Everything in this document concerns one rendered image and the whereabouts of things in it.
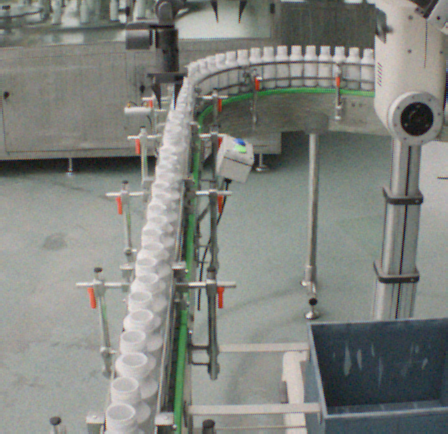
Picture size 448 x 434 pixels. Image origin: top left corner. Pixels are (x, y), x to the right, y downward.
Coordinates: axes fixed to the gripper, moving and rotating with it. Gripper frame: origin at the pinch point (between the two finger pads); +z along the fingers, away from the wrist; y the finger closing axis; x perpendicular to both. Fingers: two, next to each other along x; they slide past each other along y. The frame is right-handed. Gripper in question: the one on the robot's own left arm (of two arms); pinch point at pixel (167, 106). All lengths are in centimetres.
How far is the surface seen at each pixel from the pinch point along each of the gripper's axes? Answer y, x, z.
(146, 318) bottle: 2, -82, 11
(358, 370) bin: 41, -51, 42
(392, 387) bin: 50, -51, 47
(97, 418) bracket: -4, -102, 14
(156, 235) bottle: 1, -52, 10
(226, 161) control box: 14.4, 5.3, 16.1
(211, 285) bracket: 11, -59, 17
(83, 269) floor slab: -55, 160, 127
